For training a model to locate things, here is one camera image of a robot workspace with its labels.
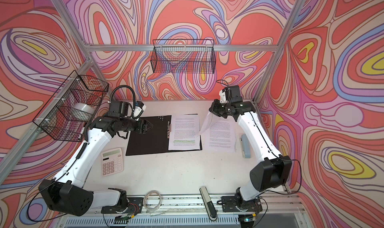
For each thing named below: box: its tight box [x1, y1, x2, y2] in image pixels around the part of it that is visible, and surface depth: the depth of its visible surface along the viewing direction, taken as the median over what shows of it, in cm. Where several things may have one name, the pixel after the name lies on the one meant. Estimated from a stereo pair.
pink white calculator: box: [101, 147, 124, 177], surface depth 87 cm
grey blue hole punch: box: [240, 134, 251, 159], surface depth 91 cm
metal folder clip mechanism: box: [167, 121, 172, 139], surface depth 103 cm
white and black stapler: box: [199, 186, 218, 221], surface depth 72 cm
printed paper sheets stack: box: [168, 114, 201, 151], surface depth 101 cm
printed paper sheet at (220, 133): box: [196, 111, 237, 153], surface depth 101 cm
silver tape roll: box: [72, 102, 96, 116], surface depth 74 cm
